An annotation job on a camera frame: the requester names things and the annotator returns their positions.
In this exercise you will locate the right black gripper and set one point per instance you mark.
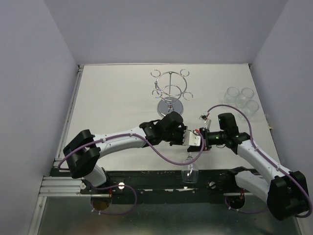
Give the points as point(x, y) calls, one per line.
point(205, 133)

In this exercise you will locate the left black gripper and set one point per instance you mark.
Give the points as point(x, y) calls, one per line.
point(180, 142)

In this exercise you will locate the clear wine glass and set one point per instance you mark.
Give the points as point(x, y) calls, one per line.
point(230, 96)

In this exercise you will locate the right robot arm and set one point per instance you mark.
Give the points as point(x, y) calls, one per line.
point(284, 191)

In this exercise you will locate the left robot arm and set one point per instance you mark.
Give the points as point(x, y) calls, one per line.
point(85, 149)

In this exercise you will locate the chrome wine glass rack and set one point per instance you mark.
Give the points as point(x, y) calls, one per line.
point(170, 87)

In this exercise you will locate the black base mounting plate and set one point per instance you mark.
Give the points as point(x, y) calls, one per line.
point(167, 187)

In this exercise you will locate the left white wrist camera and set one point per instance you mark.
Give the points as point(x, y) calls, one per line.
point(192, 138)

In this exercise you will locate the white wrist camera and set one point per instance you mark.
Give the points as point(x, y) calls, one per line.
point(206, 121)
point(192, 138)

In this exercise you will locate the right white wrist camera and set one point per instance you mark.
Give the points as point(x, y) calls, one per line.
point(206, 121)

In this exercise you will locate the aluminium rail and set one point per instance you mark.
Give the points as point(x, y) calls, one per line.
point(60, 187)

